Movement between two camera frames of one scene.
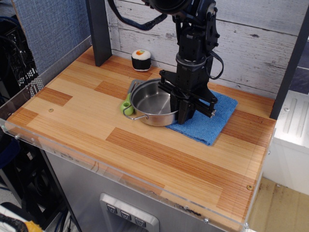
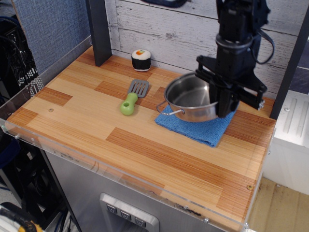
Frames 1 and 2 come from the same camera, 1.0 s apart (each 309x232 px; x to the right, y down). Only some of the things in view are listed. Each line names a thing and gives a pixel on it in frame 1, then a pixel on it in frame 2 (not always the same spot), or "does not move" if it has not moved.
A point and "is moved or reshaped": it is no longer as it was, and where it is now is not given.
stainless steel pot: x=148 y=99 is moved or reshaped
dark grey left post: x=100 y=30 does not move
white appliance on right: x=287 y=163 does not move
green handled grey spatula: x=126 y=105 does not move
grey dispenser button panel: x=119 y=215 does not move
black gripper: x=190 y=81 to x=234 y=66
